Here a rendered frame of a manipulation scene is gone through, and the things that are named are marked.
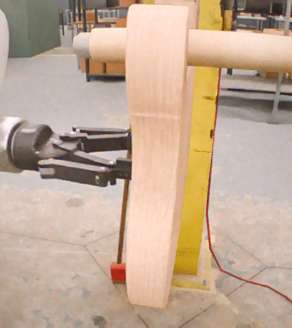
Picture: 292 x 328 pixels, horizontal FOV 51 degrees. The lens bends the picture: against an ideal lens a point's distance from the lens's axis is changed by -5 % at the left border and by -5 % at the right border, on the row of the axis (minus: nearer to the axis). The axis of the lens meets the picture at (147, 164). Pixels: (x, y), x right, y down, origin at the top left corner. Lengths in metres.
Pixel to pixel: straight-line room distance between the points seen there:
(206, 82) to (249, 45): 0.92
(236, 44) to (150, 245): 0.20
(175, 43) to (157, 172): 0.12
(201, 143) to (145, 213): 0.98
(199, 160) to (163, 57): 1.09
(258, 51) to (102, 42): 0.13
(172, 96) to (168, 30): 0.05
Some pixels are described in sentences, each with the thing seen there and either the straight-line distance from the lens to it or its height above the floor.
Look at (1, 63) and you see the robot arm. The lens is 0.59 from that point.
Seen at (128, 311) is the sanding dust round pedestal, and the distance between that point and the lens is 1.60.
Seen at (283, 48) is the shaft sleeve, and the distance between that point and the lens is 0.29.
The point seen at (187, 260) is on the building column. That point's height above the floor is 0.13.
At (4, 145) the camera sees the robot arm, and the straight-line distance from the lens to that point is 0.50.
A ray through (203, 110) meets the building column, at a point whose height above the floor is 0.90.
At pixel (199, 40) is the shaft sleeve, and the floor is 1.26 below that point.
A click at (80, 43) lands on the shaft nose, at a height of 1.25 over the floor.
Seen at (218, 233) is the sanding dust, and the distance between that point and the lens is 2.02.
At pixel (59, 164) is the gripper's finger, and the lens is 0.44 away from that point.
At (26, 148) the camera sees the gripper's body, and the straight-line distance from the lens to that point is 0.49.
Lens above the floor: 1.29
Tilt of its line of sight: 28 degrees down
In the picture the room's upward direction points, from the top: straight up
